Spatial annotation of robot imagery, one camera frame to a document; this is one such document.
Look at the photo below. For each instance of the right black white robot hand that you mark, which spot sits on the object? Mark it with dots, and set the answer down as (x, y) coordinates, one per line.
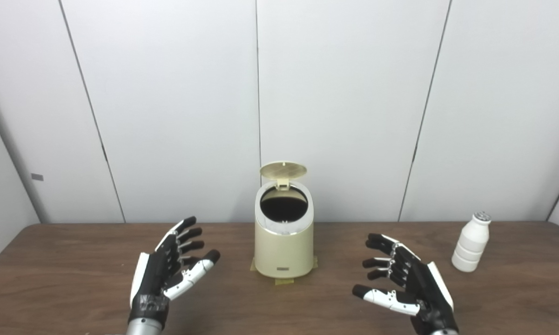
(419, 284)

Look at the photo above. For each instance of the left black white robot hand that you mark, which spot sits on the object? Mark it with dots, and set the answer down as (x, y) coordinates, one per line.
(151, 277)

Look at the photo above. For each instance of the cream-colored round bin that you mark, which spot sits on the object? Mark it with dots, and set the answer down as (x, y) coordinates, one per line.
(284, 253)

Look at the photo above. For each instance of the cream round bin lid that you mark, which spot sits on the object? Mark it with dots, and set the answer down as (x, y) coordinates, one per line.
(284, 170)

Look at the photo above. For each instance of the small gray wall tag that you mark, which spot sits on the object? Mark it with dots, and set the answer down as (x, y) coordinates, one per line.
(37, 177)

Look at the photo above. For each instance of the small white plastic bottle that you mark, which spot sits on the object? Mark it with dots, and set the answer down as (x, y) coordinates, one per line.
(471, 244)

